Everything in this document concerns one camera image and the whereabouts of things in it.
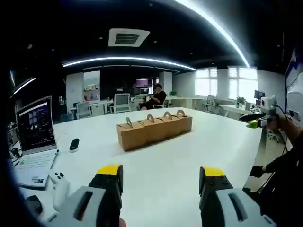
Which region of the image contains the bright window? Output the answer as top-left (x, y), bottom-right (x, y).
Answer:
top-left (228, 67), bottom-right (258, 100)
top-left (195, 67), bottom-right (218, 97)

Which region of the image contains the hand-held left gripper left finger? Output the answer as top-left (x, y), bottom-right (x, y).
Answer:
top-left (44, 164), bottom-right (124, 227)

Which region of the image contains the white game controller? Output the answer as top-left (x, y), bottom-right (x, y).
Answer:
top-left (48, 171), bottom-right (71, 211)

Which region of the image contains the silver laptop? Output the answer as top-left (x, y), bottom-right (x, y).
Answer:
top-left (11, 95), bottom-right (60, 190)

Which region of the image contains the purple monitor screen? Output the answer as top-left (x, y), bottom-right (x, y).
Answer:
top-left (136, 78), bottom-right (154, 88)

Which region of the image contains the black cable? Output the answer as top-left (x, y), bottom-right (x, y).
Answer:
top-left (276, 104), bottom-right (293, 156)

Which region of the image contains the brown paper box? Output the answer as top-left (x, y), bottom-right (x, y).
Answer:
top-left (138, 113), bottom-right (168, 144)
top-left (116, 117), bottom-right (149, 152)
top-left (174, 109), bottom-right (193, 134)
top-left (157, 111), bottom-right (183, 139)

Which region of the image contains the person's right hand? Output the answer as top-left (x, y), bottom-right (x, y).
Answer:
top-left (266, 113), bottom-right (288, 132)

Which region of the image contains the black computer mouse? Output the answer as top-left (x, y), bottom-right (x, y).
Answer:
top-left (24, 195), bottom-right (45, 216)

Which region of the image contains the white office chair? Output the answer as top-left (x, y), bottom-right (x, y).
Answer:
top-left (75, 101), bottom-right (93, 119)
top-left (109, 93), bottom-right (131, 114)
top-left (205, 94), bottom-right (216, 112)

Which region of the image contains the white worn device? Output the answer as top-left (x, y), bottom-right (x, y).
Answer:
top-left (285, 84), bottom-right (303, 118)

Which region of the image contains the wall poster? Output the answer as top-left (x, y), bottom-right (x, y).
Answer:
top-left (283, 46), bottom-right (303, 89)

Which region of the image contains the colourful display shelf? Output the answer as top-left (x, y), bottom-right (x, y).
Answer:
top-left (82, 70), bottom-right (101, 102)

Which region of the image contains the ceiling air vent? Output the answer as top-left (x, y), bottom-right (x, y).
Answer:
top-left (108, 28), bottom-right (151, 48)

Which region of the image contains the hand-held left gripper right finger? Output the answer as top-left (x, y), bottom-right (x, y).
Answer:
top-left (199, 166), bottom-right (278, 227)

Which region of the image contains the white desk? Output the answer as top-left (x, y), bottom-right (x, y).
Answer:
top-left (169, 96), bottom-right (208, 110)
top-left (219, 104), bottom-right (253, 120)

